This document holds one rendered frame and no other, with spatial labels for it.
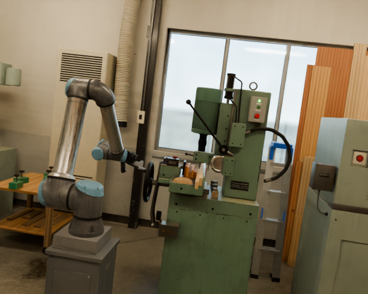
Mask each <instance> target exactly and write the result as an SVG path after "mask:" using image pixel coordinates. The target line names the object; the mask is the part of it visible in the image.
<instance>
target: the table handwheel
mask: <svg viewBox="0 0 368 294"><path fill-rule="evenodd" d="M155 183H156V180H154V163H153V162H149V163H148V166H147V169H146V172H145V177H144V185H143V201H144V202H148V200H149V198H150V195H151V190H152V185H155ZM159 186H164V187H169V184H165V183H159ZM147 189H148V191H147Z"/></svg>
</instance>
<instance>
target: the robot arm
mask: <svg viewBox="0 0 368 294"><path fill-rule="evenodd" d="M65 95H66V96H67V97H68V98H67V99H68V100H67V105H66V109H65V114H64V119H63V125H62V128H61V134H60V138H59V142H58V147H57V153H56V156H55V161H54V167H53V171H52V172H51V173H50V174H48V176H47V178H45V179H43V181H41V183H40V184H39V187H38V193H37V196H38V199H39V202H40V203H41V204H42V205H44V206H46V207H49V208H58V209H64V210H69V211H73V212H74V214H73V219H72V221H71V223H70V225H69V227H68V233H69V234H70V235H72V236H75V237H81V238H92V237H98V236H100V235H102V234H103V233H104V229H105V228H104V225H103V222H102V207H103V196H104V192H103V185H102V184H101V183H99V182H97V181H92V180H78V181H77V182H76V183H75V181H76V179H75V177H74V175H73V174H74V168H75V162H76V159H77V153H78V148H79V143H80V139H81V134H82V128H83V124H84V119H85V113H86V108H87V104H88V101H89V100H94V101H95V103H96V105H97V106H98V107H100V112H101V115H102V118H103V123H104V126H105V130H106V134H107V138H108V141H107V140H104V139H102V140H100V141H99V143H98V145H97V147H95V148H94V149H93V150H92V157H93V158H94V159H95V160H102V159H104V160H114V161H118V162H121V173H125V172H126V163H127V164H128V165H130V166H133V167H135V168H137V169H140V170H145V168H143V163H144V161H143V160H141V161H140V162H138V161H136V162H135V160H136V159H137V156H138V155H137V154H135V153H133V152H129V151H128V150H127V149H124V147H123V144H122V140H121V135H120V130H119V125H118V122H117V117H116V112H115V108H114V103H115V101H116V99H115V96H114V93H113V92H112V90H111V89H110V88H109V87H108V86H107V85H105V84H104V83H103V82H101V81H99V80H95V79H84V78H71V79H69V80H68V82H67V84H66V86H65Z"/></svg>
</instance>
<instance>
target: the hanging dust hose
mask: <svg viewBox="0 0 368 294"><path fill-rule="evenodd" d="M124 4H125V5H124V10H123V17H122V20H121V21H122V23H121V29H120V31H121V32H120V37H119V44H118V45H119V46H118V56H117V57H118V58H117V63H116V64H117V66H116V67H117V68H116V76H115V77H116V78H115V79H116V80H115V90H114V91H115V92H114V96H115V99H116V101H115V103H114V108H115V112H116V117H117V122H118V125H119V127H127V115H128V114H127V110H128V109H127V107H128V106H127V105H128V94H129V93H128V92H129V84H130V83H129V82H130V71H131V62H132V60H131V59H132V54H133V53H132V51H133V44H134V38H135V30H136V24H137V19H138V11H139V7H140V6H139V5H140V0H125V3H124Z"/></svg>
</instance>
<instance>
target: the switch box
mask: <svg viewBox="0 0 368 294"><path fill-rule="evenodd" d="M259 99H260V100H261V102H260V103H261V104H256V103H258V100H259ZM267 101H268V98H266V97H256V96H251V99H250V104H249V112H248V121H251V122H256V123H264V121H265V114H266V106H267ZM257 106H260V109H257V108H256V107H257ZM256 110H261V111H256ZM255 114H259V115H260V117H259V118H256V119H259V120H254V118H255Z"/></svg>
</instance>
